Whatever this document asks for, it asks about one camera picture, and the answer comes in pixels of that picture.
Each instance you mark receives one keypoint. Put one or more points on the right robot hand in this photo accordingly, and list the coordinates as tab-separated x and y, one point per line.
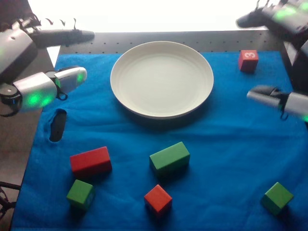
296	19

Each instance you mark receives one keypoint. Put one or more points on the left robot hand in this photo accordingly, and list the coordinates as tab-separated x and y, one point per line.
14	53

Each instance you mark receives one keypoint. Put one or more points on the red rectangular block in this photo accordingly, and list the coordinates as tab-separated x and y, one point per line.
90	162

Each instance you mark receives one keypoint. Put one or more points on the green rectangular block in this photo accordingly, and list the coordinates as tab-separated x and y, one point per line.
169	158

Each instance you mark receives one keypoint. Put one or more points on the white round plate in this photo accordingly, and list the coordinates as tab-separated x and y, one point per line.
161	79

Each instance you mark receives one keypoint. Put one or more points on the red cube with white three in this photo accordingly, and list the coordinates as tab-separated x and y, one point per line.
248	60

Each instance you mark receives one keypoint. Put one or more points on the green cube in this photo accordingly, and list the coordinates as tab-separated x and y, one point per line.
79	193
276	198

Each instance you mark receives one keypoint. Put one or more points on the blue cloth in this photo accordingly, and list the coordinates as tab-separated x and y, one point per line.
168	134

